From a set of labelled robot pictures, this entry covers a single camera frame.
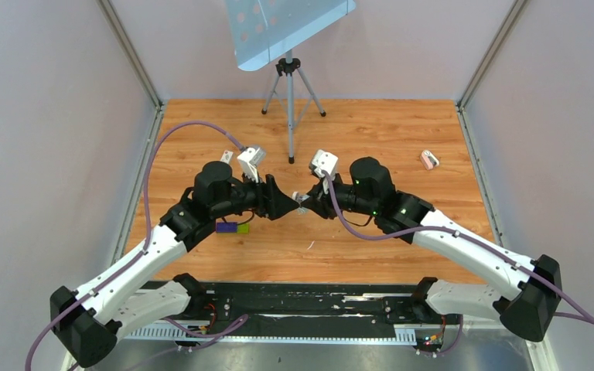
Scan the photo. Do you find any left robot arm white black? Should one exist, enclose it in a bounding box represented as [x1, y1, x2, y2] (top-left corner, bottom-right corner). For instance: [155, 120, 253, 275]
[49, 161, 299, 368]

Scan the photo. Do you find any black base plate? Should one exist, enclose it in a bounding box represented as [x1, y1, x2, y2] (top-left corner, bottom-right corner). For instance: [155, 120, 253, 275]
[173, 281, 459, 337]

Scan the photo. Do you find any light blue perforated board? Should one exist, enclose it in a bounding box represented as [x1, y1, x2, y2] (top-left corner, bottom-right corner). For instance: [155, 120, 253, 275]
[224, 0, 357, 72]

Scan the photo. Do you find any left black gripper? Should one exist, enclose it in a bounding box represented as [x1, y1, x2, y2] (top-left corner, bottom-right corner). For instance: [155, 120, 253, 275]
[213, 166, 299, 220]

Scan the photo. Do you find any white slotted cable duct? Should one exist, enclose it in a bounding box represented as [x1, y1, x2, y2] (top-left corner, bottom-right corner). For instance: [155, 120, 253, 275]
[125, 325, 417, 346]

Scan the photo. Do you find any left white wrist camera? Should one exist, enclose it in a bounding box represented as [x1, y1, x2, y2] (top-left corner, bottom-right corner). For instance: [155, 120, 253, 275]
[237, 146, 266, 183]

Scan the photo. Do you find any grey tripod stand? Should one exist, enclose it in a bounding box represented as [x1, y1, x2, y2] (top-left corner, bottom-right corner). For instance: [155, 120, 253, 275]
[261, 49, 327, 165]

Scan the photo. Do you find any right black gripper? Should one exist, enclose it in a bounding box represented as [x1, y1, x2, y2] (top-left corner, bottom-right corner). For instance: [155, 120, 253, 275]
[301, 172, 378, 220]

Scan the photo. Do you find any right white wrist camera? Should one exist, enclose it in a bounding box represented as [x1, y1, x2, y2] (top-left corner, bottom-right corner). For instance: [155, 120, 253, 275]
[309, 149, 339, 179]

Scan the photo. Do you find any white staple box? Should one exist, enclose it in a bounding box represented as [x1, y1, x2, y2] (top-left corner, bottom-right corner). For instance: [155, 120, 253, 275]
[220, 151, 234, 164]

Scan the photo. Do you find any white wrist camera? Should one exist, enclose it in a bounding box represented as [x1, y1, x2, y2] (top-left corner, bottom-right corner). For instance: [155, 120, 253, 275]
[237, 146, 266, 183]
[309, 149, 339, 179]

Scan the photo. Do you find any purple green toy brick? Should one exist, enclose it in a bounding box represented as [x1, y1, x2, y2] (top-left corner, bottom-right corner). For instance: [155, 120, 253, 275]
[216, 222, 249, 234]

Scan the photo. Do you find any pink staple remover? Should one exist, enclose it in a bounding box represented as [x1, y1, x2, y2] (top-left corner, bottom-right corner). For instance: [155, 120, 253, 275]
[420, 150, 440, 171]

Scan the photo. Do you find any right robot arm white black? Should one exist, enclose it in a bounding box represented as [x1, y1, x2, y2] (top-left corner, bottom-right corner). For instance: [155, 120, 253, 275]
[302, 150, 562, 342]

